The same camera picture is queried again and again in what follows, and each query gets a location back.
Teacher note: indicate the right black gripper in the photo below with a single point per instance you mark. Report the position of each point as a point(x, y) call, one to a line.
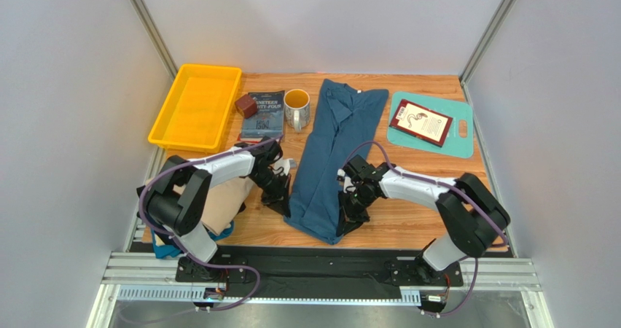
point(350, 206)

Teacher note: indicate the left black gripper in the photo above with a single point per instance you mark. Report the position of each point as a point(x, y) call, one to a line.
point(279, 199)

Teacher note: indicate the blue t-shirt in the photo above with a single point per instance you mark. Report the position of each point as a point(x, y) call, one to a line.
point(344, 119)

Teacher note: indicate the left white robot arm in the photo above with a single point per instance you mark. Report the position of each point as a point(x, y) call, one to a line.
point(173, 202)

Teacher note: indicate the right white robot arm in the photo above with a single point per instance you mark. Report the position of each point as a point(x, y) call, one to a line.
point(472, 217)

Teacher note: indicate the beige t-shirt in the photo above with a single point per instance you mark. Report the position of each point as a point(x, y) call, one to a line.
point(223, 202)

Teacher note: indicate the blue paperback book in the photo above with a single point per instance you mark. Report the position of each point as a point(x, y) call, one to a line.
point(268, 121)

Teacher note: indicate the brown wooden cube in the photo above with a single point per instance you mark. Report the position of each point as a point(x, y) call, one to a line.
point(246, 106)

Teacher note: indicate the red paperback book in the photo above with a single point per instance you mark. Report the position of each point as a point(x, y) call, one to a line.
point(420, 122)

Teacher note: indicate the white mug yellow inside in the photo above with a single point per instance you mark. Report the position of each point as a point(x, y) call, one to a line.
point(297, 109)

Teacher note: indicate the yellow plastic bin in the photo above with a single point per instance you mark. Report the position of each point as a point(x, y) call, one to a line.
point(197, 108)

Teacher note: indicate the teal cutting board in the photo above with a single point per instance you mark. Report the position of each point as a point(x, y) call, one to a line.
point(460, 139)

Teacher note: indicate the black mounting base plate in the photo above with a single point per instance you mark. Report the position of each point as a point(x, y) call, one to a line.
point(306, 273)

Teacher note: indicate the aluminium frame rail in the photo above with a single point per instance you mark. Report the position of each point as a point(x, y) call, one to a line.
point(143, 276)

